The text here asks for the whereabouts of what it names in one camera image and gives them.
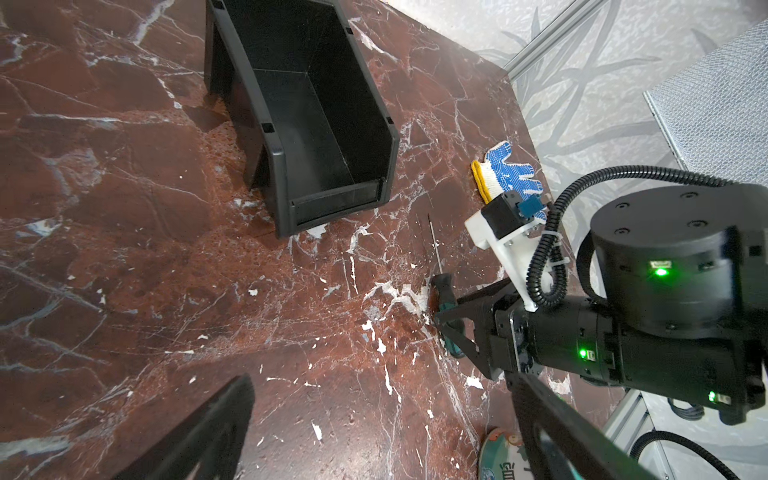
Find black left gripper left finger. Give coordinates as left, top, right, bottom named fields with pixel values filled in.
left=114, top=374, right=255, bottom=479

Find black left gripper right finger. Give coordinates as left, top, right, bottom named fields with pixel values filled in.
left=507, top=373, right=654, bottom=479

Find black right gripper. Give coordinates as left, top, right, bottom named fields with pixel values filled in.
left=432, top=278, right=621, bottom=387

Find green black handled screwdriver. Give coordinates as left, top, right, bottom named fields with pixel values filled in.
left=427, top=215, right=465, bottom=359

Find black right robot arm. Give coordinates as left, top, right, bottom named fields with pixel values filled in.
left=434, top=184, right=767, bottom=425

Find black plastic storage bin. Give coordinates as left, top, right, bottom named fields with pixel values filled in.
left=204, top=1, right=399, bottom=237

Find green round printed object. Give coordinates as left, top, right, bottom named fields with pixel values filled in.
left=477, top=428, right=534, bottom=480

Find blue dotted work glove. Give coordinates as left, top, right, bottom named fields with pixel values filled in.
left=470, top=140, right=544, bottom=204

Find grey mesh panel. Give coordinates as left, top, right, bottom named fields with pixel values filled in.
left=644, top=21, right=767, bottom=186

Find black cable on floor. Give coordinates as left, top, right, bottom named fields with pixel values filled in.
left=628, top=430, right=742, bottom=480

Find black coiled cable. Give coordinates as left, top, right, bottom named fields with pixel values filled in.
left=526, top=165, right=736, bottom=310

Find white mounted wrist camera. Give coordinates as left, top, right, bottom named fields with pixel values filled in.
left=465, top=191, right=545, bottom=312

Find aluminium frame post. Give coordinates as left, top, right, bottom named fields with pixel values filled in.
left=504, top=0, right=606, bottom=80

